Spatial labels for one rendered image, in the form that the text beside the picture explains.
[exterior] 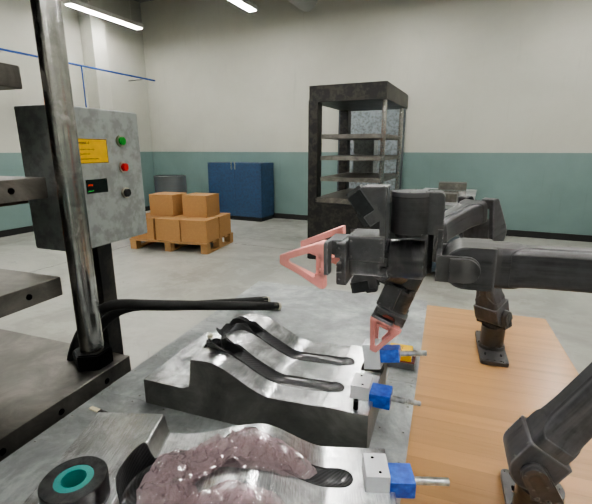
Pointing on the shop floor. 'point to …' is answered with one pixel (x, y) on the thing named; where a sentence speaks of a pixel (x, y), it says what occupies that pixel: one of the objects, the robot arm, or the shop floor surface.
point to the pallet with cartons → (185, 222)
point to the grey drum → (170, 183)
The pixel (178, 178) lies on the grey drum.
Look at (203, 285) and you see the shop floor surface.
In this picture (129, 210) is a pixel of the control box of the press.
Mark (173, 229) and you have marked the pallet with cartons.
